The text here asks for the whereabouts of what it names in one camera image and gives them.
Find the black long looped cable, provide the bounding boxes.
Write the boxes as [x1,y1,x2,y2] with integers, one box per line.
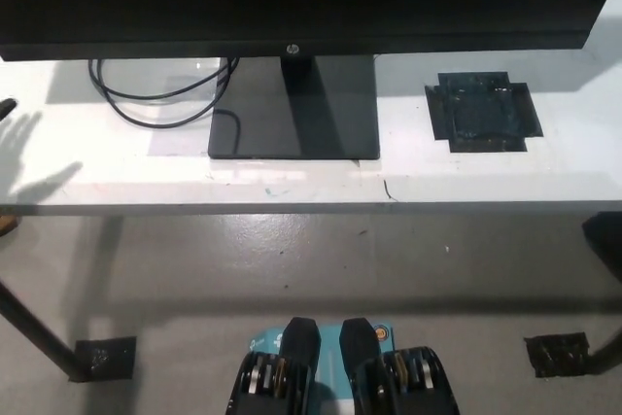
[86,57,240,130]

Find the black metal table leg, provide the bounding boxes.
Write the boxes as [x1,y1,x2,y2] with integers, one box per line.
[0,277,92,383]
[589,320,622,373]

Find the black short looped cable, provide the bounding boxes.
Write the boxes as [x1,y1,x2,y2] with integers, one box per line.
[98,57,233,101]

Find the black rounded object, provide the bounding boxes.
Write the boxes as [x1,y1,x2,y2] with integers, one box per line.
[581,212,622,285]

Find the black tape patch on tabletop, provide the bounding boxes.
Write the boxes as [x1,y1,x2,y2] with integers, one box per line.
[423,71,544,154]

